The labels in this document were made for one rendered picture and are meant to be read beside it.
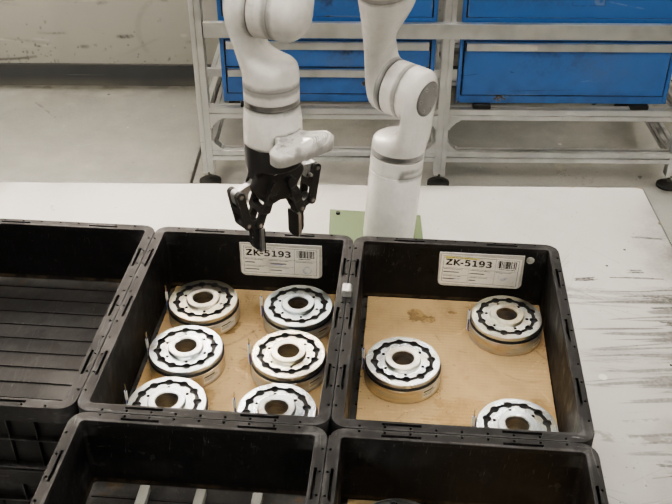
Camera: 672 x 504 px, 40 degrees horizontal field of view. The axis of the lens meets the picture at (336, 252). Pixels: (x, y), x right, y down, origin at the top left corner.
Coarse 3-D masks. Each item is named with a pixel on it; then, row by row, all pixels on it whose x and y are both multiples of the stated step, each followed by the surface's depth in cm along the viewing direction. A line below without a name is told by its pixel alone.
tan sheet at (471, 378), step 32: (384, 320) 137; (416, 320) 137; (448, 320) 137; (448, 352) 131; (480, 352) 131; (544, 352) 131; (448, 384) 126; (480, 384) 126; (512, 384) 126; (544, 384) 126; (384, 416) 120; (416, 416) 120; (448, 416) 120
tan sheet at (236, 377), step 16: (176, 288) 144; (240, 304) 140; (256, 304) 140; (240, 320) 137; (256, 320) 137; (224, 336) 134; (240, 336) 134; (256, 336) 134; (240, 352) 131; (144, 368) 128; (224, 368) 128; (240, 368) 128; (208, 384) 126; (224, 384) 126; (240, 384) 126; (256, 384) 126; (320, 384) 126; (208, 400) 123; (224, 400) 123; (240, 400) 123
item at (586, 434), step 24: (360, 240) 137; (384, 240) 137; (408, 240) 137; (432, 240) 137; (456, 240) 137; (360, 264) 132; (552, 264) 132; (576, 360) 114; (336, 384) 111; (576, 384) 113; (336, 408) 108; (576, 408) 108; (432, 432) 104; (456, 432) 104; (480, 432) 104; (504, 432) 105; (528, 432) 104; (552, 432) 104
